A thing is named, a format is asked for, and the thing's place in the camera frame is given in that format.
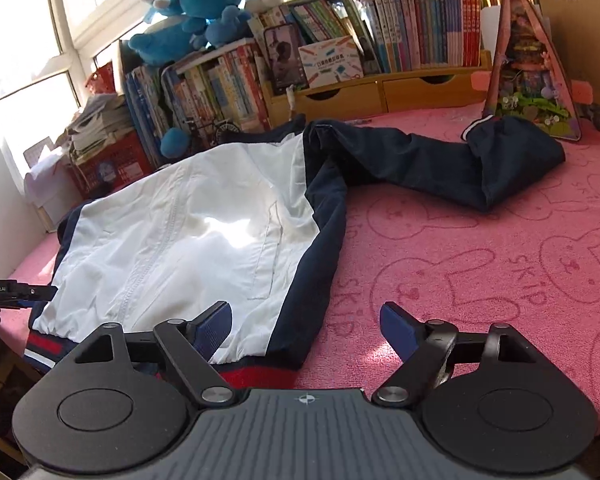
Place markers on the brown cardboard box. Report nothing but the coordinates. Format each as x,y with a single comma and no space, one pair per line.
580,10

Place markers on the navy and white jacket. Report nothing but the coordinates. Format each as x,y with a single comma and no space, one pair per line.
180,235

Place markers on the white printed paper sheets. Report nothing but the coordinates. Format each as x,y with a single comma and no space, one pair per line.
50,185

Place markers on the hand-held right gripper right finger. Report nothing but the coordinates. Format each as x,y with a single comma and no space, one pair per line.
397,325

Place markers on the pink triangular miniature house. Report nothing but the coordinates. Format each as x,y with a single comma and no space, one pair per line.
527,75

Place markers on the stack of magazines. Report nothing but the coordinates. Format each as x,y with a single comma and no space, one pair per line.
97,127

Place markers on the wooden chair frame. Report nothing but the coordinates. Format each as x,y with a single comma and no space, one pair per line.
0,410

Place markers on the pink bunny print blanket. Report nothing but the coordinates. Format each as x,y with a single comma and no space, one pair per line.
480,260

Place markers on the row of thick colourful books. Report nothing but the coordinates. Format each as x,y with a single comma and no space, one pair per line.
220,90

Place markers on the miniature bicycle model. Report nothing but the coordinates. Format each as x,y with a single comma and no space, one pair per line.
220,132

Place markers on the plain white box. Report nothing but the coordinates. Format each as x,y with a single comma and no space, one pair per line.
490,30

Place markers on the row of books on organizer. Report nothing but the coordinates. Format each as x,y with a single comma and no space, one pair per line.
410,25

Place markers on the small blue plush toy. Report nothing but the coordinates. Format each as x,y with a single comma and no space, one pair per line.
227,27

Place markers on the white window frame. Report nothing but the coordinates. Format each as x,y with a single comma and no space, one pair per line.
40,35

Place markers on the blue plush ball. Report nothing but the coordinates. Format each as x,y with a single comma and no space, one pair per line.
174,142

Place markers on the wooden desk organizer with drawers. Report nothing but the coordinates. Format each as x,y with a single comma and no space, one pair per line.
380,92

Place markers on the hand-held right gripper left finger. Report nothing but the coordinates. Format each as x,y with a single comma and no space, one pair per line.
215,327

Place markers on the row of thin blue books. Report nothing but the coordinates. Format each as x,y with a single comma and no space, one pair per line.
147,110

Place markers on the white box with colourful print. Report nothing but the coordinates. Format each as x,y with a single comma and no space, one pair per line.
330,65

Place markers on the dark photo tablet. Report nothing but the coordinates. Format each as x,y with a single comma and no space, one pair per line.
285,60

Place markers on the blue plush bear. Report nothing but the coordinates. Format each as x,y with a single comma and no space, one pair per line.
160,40

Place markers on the red plastic crate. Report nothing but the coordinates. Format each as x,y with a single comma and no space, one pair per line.
110,170

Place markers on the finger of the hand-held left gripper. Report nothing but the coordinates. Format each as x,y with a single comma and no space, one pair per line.
22,303
44,291

